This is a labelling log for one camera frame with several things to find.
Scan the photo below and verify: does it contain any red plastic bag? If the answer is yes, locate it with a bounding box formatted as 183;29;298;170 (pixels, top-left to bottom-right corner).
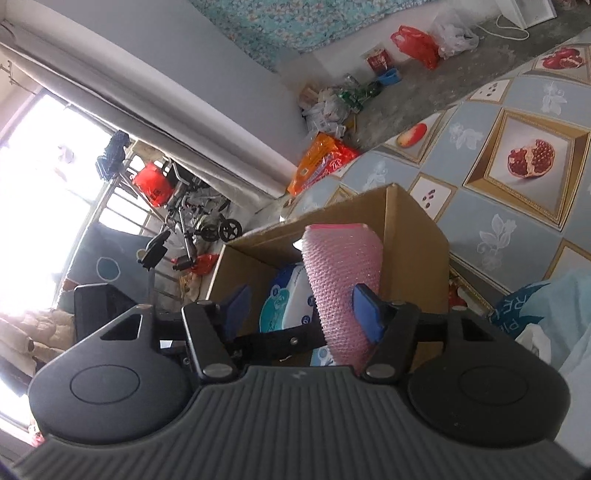
391;25;440;70

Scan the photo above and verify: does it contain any white plastic bag blue print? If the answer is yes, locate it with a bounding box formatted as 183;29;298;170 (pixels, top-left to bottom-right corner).
488;270;590;375

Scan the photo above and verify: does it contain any blue wet wipes pack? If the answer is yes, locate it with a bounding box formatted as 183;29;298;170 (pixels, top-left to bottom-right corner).
259;262;315;333

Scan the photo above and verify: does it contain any brown cardboard box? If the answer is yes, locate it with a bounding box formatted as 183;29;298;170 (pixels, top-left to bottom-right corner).
204;183;452;368

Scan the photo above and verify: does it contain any light blue tissue box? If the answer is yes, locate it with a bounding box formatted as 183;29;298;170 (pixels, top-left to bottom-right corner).
310;346;335;367

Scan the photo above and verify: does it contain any teal floral curtain cloth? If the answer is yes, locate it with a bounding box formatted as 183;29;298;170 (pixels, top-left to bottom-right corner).
189;0;426;72

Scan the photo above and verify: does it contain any pink knitted cloth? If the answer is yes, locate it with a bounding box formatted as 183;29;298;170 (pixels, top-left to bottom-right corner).
301;223;383;372

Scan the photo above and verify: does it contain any orange snack bag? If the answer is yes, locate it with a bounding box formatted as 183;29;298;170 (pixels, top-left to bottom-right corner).
287;133;360;196

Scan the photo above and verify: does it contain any white window curtain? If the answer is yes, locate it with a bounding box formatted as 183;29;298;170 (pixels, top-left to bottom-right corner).
1;21;286;209

